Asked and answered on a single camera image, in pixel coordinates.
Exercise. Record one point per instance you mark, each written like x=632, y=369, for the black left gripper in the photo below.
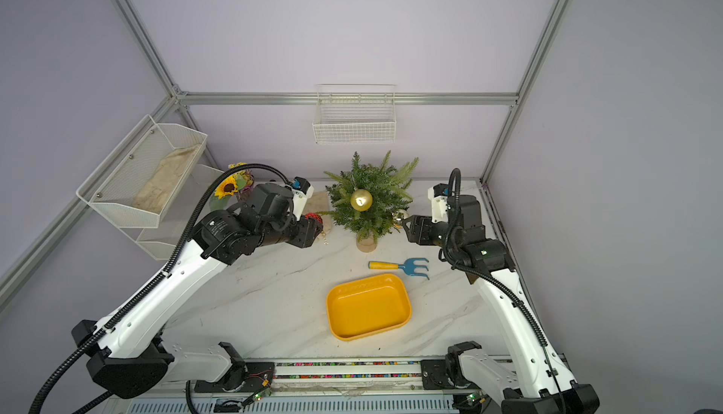
x=306, y=232

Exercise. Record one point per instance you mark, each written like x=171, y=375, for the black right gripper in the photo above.
x=423, y=227

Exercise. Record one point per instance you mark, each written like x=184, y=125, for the red glitter ball ornament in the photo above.
x=315, y=217

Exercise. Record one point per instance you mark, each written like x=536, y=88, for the shiny gold ball ornament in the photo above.
x=399, y=217

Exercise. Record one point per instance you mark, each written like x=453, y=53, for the matte gold ball ornament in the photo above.
x=361, y=200

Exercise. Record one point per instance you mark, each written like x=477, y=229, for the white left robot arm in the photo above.
x=126, y=354

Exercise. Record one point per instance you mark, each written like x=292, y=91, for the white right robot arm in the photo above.
x=508, y=312

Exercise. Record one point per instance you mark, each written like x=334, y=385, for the small green christmas tree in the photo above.
x=389, y=186

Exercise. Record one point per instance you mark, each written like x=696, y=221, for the dark vase with sunflower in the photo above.
x=233, y=189

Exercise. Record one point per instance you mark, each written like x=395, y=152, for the beige glove on table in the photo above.
x=318, y=204

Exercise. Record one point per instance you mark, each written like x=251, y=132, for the blue yellow garden fork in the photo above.
x=414, y=267

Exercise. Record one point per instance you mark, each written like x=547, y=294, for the beige glove in shelf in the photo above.
x=156, y=193

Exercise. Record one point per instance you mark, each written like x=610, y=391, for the yellow plastic tray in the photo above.
x=366, y=307

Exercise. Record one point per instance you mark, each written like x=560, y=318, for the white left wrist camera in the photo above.
x=302, y=191

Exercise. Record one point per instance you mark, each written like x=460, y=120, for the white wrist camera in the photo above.
x=302, y=191
x=438, y=197

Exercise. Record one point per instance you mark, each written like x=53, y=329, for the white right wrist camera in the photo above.
x=438, y=197

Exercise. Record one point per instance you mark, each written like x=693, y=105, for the white mesh wall shelf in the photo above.
x=111, y=188

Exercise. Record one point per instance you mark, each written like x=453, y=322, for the white wire wall basket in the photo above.
x=355, y=114

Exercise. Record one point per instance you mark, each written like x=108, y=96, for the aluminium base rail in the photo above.
x=401, y=385

